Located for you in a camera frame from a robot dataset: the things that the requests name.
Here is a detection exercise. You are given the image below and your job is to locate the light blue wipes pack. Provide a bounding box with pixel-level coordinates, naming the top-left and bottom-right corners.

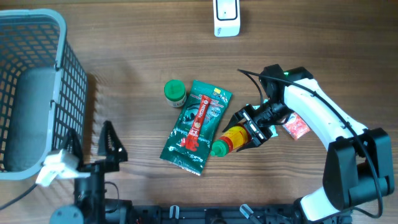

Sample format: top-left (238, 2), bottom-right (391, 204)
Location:
top-left (253, 105), bottom-right (278, 138)

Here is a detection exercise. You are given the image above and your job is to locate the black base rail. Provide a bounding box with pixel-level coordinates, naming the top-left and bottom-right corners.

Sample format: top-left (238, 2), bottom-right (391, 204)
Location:
top-left (91, 199), bottom-right (308, 224)

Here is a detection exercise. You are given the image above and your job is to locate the green 3M gloves packet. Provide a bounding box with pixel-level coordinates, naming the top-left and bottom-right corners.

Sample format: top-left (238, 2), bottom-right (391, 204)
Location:
top-left (160, 80), bottom-right (233, 175)

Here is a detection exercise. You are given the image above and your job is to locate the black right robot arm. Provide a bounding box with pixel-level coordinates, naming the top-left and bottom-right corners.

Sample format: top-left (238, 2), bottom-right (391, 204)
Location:
top-left (228, 64), bottom-right (395, 223)

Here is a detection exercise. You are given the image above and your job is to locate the red sauce bottle green cap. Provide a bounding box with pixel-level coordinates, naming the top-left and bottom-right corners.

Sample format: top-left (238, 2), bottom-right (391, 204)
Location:
top-left (210, 124), bottom-right (251, 157)

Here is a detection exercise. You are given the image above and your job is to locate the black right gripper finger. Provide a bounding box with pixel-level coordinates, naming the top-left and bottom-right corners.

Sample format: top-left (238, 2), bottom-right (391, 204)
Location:
top-left (222, 107), bottom-right (246, 133)
top-left (237, 138), bottom-right (261, 152)

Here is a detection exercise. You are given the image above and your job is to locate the green round lid container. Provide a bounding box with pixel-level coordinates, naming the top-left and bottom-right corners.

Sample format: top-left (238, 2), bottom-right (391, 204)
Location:
top-left (164, 80), bottom-right (187, 108)

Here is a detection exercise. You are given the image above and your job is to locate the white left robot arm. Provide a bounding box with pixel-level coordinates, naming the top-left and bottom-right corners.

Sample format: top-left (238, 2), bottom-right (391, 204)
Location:
top-left (50, 121), bottom-right (132, 224)

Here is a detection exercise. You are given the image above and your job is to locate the red white tissue pack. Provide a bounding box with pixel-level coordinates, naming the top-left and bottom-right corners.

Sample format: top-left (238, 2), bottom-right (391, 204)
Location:
top-left (282, 113), bottom-right (311, 140)

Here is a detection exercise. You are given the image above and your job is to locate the grey plastic basket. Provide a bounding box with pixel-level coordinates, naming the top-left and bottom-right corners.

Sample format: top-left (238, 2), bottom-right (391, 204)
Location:
top-left (1, 9), bottom-right (88, 180)

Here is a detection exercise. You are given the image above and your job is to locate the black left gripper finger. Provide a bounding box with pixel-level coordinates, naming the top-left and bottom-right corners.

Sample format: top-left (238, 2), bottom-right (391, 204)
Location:
top-left (98, 120), bottom-right (126, 157)
top-left (60, 128), bottom-right (83, 165)

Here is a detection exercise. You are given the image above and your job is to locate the white barcode scanner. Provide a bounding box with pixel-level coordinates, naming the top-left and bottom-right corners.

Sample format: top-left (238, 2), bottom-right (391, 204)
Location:
top-left (213, 0), bottom-right (241, 37)

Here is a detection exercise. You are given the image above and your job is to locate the red Nescafe sachet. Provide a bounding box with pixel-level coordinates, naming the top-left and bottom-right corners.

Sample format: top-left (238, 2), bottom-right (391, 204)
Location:
top-left (181, 95), bottom-right (211, 152)

